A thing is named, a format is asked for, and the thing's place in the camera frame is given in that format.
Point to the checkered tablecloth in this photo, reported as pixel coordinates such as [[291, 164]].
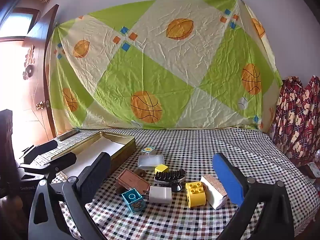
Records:
[[200, 142]]

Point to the dark flat rectangular device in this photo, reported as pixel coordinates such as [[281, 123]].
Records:
[[68, 135]]

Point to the sun print toy block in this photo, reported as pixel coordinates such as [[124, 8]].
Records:
[[148, 150]]

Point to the brown chocolate-like tile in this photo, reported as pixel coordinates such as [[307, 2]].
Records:
[[132, 181]]

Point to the white charger adapter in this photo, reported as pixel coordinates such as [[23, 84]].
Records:
[[160, 195]]

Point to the teal toy block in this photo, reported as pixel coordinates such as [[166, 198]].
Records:
[[133, 201]]

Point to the basketball print green sheet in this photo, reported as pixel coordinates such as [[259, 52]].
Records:
[[155, 80]]

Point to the clear plastic bag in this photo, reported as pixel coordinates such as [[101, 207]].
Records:
[[312, 168]]

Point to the black hair claw clip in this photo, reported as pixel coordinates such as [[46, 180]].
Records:
[[170, 175]]

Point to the red bear print cloth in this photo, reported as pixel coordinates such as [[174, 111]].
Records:
[[297, 120]]

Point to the wooden door with red ornament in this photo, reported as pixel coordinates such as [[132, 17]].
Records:
[[37, 80]]

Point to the white paper liner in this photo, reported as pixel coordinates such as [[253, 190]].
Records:
[[105, 146]]

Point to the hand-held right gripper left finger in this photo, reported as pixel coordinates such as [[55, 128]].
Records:
[[93, 177]]

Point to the clear plastic box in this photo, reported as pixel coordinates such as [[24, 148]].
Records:
[[151, 162]]

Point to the gold metal tin box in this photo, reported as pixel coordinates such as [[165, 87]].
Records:
[[125, 148]]

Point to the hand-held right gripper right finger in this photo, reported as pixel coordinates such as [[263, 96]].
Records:
[[227, 177]]

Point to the yellow face toy brick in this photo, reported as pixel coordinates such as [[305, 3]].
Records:
[[196, 195]]

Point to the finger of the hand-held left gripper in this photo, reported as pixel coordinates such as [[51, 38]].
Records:
[[62, 162], [42, 148]]

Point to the yellow cube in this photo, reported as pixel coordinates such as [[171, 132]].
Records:
[[161, 169]]

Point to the beige wooden block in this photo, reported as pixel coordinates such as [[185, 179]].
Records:
[[213, 192]]

